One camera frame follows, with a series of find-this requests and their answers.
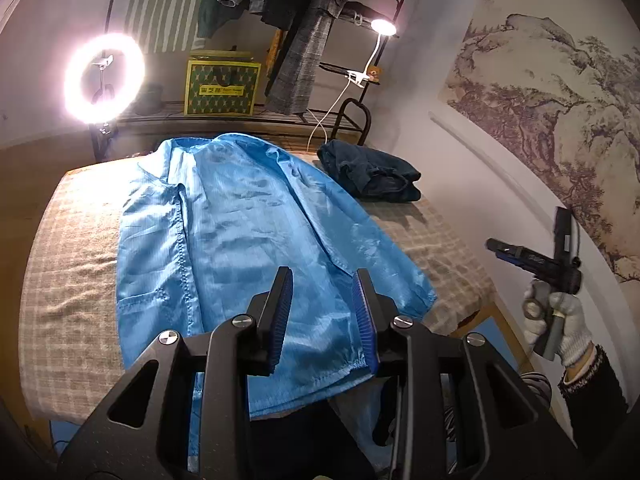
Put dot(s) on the landscape wall mural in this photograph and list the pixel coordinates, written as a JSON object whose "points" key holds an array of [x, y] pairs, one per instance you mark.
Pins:
{"points": [[550, 110]]}

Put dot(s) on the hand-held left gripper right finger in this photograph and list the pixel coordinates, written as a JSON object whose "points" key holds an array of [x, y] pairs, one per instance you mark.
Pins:
{"points": [[362, 320]]}

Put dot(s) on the yellow hanging scarf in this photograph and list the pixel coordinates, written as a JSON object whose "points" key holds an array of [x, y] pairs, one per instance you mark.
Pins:
{"points": [[275, 55]]}

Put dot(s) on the blue floor mat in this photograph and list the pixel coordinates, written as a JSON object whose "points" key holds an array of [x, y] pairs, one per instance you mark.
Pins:
{"points": [[500, 340]]}

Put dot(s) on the light blue zip jacket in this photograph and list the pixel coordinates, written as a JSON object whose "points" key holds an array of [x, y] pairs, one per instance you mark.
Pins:
{"points": [[225, 235]]}

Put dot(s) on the black arched metal frame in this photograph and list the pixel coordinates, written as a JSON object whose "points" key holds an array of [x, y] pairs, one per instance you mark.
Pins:
{"points": [[367, 120]]}

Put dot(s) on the beige plaid blanket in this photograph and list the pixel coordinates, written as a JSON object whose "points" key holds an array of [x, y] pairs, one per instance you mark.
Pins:
{"points": [[70, 260]]}

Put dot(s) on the folded dark blue garment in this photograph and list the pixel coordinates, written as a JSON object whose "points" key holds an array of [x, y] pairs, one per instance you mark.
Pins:
{"points": [[370, 170]]}

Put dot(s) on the wooden bed frame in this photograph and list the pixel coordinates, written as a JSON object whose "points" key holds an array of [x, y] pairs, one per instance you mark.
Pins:
{"points": [[470, 322]]}

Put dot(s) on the person's right forearm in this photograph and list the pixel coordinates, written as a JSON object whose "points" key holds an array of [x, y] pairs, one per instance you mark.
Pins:
{"points": [[595, 395]]}

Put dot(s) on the small brown teddy bear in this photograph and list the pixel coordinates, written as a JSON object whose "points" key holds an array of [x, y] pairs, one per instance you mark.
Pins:
{"points": [[375, 72]]}

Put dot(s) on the grey plaid hanging coat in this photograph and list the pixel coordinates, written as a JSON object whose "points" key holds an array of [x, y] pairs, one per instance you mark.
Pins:
{"points": [[305, 70]]}

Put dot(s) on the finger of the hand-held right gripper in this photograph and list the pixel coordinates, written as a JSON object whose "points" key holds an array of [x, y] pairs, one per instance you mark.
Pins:
{"points": [[507, 250]]}

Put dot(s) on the person's right hand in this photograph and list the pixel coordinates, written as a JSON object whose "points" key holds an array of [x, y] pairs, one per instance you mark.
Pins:
{"points": [[575, 325]]}

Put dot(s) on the yellow green patterned box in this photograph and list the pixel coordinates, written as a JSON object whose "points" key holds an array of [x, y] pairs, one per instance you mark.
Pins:
{"points": [[222, 85]]}

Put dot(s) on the white clip lamp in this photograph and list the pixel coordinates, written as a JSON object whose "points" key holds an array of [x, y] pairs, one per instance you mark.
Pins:
{"points": [[384, 27]]}

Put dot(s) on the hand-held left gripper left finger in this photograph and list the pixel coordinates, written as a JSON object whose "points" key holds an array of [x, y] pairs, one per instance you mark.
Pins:
{"points": [[282, 310]]}

